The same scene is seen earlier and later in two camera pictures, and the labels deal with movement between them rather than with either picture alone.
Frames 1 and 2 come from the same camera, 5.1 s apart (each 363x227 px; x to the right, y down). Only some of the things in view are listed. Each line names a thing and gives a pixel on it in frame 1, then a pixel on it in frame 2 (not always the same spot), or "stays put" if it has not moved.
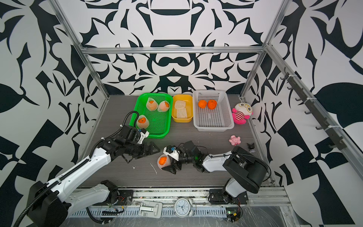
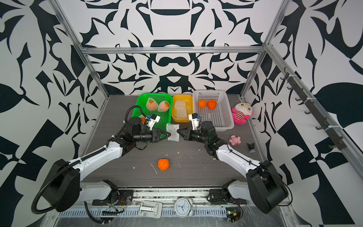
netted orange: [212, 104] stays put
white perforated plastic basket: [211, 110] stays put
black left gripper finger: [151, 148] to [162, 135]
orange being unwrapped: [202, 104] stays put
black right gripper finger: [169, 149] to [185, 133]
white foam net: [180, 104] stays put
